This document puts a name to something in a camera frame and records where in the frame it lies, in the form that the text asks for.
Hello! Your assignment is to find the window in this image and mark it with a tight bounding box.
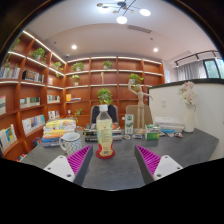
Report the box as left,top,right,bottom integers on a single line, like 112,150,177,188
203,58,224,80

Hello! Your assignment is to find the clear yellow-green drink bottle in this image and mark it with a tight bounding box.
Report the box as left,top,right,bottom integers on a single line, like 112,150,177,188
95,104,114,158

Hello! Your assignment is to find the small green white box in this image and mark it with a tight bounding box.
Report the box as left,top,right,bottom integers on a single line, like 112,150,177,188
144,123,162,141

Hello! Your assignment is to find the pile of dark flat books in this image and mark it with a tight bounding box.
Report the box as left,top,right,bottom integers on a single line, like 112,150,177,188
83,122,124,143

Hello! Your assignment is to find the wooden artist mannequin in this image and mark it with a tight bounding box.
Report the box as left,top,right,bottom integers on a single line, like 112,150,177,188
128,80,154,135

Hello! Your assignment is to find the multi-bulb ceiling lamp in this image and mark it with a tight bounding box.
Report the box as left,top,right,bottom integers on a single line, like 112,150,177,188
96,0,152,25

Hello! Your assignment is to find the black ceiling track rail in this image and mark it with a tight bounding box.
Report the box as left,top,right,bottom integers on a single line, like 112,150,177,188
174,49,221,67

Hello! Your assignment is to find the wooden wall shelf unit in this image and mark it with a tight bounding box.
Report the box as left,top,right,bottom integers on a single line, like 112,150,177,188
0,29,166,163

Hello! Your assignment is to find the tall green white carton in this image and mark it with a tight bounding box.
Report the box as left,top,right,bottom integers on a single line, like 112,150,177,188
124,113,135,135

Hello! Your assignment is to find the stack of white books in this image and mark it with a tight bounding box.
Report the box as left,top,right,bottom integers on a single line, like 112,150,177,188
153,116,185,134

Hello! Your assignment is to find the stack of colourful books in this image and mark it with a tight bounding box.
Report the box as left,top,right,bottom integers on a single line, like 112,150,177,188
41,118,78,148

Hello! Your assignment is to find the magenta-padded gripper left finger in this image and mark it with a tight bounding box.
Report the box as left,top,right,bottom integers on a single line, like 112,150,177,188
42,144,95,186

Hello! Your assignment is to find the dark office chair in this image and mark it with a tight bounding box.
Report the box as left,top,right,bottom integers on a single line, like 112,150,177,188
90,104,120,125

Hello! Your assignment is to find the white patterned mug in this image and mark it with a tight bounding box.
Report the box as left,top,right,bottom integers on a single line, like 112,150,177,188
58,132,83,157

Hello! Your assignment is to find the ceiling air vent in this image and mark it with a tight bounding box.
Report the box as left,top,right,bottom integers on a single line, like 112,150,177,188
127,24,153,34

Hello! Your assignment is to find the flat round red coaster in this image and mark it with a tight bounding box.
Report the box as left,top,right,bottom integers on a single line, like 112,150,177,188
95,148,116,160

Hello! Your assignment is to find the tan chair back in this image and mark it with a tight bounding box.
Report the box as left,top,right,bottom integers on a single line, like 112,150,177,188
125,104,154,129

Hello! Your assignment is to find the grey curtain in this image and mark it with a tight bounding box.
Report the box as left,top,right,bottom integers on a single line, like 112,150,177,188
175,60,207,82

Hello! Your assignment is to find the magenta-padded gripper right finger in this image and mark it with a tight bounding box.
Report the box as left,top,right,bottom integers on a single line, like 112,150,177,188
134,144,184,185

